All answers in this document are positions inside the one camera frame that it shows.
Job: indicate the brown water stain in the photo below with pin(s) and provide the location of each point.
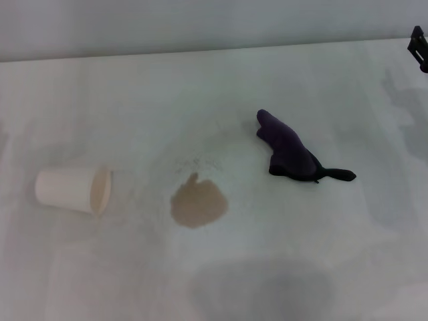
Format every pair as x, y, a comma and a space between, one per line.
199, 204

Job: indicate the purple rag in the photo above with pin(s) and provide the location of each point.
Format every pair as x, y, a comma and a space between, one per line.
287, 143

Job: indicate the white paper cup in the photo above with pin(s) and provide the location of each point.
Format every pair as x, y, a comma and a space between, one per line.
63, 189

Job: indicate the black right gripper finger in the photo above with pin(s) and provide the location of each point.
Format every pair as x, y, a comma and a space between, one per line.
419, 47

